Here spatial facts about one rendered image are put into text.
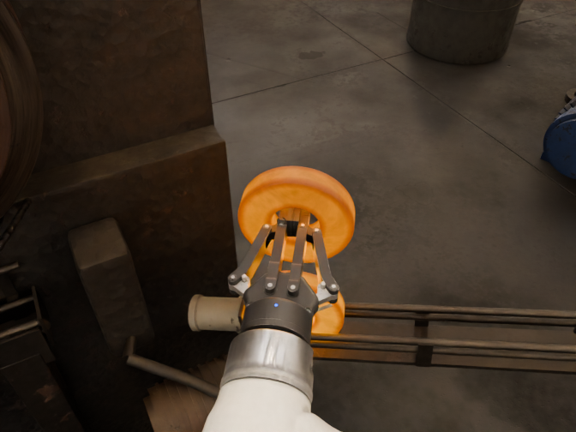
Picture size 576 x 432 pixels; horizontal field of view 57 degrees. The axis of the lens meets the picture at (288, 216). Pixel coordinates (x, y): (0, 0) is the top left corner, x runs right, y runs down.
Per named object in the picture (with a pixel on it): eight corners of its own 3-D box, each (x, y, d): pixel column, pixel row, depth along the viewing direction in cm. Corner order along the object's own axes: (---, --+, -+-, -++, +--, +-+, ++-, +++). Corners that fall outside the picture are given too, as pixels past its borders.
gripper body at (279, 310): (236, 360, 58) (250, 291, 64) (313, 369, 57) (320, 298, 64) (230, 322, 53) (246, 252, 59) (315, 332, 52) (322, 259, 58)
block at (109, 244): (99, 316, 100) (63, 225, 83) (141, 301, 103) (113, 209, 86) (113, 361, 93) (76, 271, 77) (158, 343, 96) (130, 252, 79)
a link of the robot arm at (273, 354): (310, 423, 54) (315, 370, 58) (313, 381, 47) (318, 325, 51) (223, 413, 55) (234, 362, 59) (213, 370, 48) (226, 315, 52)
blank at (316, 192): (229, 166, 68) (224, 183, 65) (351, 161, 64) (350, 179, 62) (254, 247, 78) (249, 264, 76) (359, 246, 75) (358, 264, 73)
